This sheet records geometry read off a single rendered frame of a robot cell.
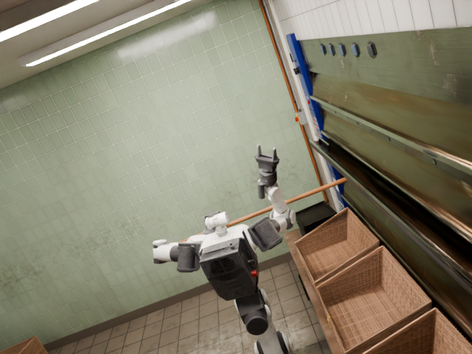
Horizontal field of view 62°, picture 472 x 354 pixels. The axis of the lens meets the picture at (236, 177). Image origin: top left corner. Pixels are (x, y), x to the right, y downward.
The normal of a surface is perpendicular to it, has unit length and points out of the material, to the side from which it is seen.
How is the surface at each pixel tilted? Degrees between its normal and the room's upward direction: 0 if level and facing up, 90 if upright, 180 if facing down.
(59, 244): 90
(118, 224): 90
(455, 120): 70
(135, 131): 90
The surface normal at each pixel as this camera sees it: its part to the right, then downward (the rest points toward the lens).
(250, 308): -0.19, -0.40
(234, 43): 0.07, 0.31
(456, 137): -1.00, 0.04
